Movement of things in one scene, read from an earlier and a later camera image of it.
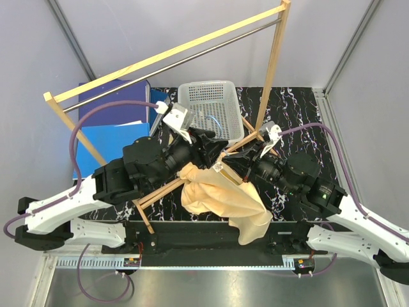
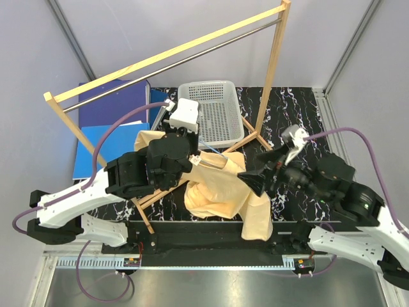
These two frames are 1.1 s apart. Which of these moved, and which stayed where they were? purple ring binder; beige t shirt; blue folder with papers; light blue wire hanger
Moved: light blue wire hanger
Stayed: blue folder with papers; purple ring binder; beige t shirt
